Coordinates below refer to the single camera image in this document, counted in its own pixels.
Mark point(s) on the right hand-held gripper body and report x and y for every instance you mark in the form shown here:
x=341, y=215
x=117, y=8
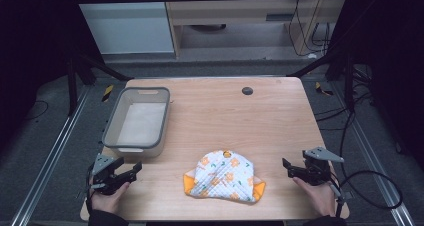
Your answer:
x=315, y=172

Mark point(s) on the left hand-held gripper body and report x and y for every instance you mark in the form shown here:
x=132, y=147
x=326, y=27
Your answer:
x=101, y=181

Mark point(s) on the person's left hand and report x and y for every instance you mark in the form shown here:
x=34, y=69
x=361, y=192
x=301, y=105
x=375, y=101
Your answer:
x=106, y=202

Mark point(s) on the white plastic bin grey rim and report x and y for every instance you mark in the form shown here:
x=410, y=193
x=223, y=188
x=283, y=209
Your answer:
x=141, y=122

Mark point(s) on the white quilted bib orange print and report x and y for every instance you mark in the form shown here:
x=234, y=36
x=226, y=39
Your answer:
x=225, y=176

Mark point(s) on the black yellow striped tape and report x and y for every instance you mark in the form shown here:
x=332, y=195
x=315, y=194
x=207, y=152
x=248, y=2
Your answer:
x=322, y=89
x=107, y=93

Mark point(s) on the dark round table grommet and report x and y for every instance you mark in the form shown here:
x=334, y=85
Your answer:
x=247, y=91

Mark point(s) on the black metal stand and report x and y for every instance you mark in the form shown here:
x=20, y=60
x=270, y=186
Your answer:
x=348, y=82
x=71, y=86

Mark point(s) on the white cabinet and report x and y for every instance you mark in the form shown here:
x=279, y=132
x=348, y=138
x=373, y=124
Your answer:
x=126, y=26

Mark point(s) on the dark curtain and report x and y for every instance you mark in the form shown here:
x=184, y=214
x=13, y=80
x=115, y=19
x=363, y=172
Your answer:
x=30, y=46
x=393, y=52

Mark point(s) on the aluminium floor rail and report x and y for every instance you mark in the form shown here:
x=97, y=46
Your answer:
x=376, y=166
x=50, y=156

